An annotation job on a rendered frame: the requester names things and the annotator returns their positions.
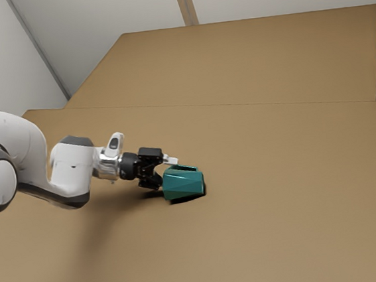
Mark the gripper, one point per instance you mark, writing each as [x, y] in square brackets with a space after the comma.
[132, 166]

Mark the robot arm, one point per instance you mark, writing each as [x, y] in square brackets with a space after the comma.
[67, 169]

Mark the teal faceted mug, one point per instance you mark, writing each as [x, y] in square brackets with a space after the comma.
[183, 183]

